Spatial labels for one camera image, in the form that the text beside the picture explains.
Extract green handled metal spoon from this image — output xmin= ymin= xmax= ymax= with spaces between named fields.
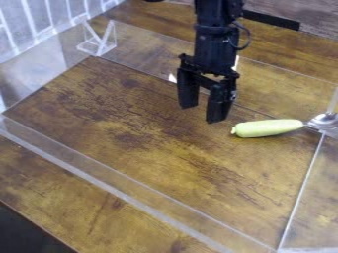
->
xmin=230 ymin=113 xmax=338 ymax=138

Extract clear acrylic enclosure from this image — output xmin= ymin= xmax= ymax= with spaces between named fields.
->
xmin=0 ymin=23 xmax=338 ymax=253

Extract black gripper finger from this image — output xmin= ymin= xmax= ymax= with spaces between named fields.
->
xmin=176 ymin=68 xmax=198 ymax=109
xmin=205 ymin=79 xmax=236 ymax=124

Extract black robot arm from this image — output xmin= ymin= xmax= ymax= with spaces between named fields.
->
xmin=176 ymin=0 xmax=243 ymax=124

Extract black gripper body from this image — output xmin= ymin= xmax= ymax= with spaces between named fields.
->
xmin=176 ymin=24 xmax=240 ymax=89

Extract black strip on table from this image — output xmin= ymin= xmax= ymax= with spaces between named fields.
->
xmin=243 ymin=10 xmax=300 ymax=31

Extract black cable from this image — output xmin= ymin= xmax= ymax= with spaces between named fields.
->
xmin=222 ymin=20 xmax=253 ymax=51

